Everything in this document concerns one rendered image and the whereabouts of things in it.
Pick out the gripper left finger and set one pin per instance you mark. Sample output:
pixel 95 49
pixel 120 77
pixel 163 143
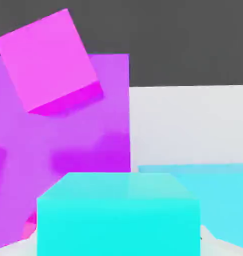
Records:
pixel 23 247

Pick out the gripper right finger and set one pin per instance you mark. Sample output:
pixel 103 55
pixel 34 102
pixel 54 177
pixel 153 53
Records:
pixel 213 248

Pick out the small cyan cube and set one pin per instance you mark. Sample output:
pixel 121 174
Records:
pixel 118 220

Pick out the small magenta cube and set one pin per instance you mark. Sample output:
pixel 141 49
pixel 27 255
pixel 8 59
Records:
pixel 47 64

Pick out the large light blue box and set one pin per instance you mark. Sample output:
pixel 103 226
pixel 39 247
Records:
pixel 223 200

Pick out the large purple box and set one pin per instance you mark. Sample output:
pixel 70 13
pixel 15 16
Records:
pixel 77 138

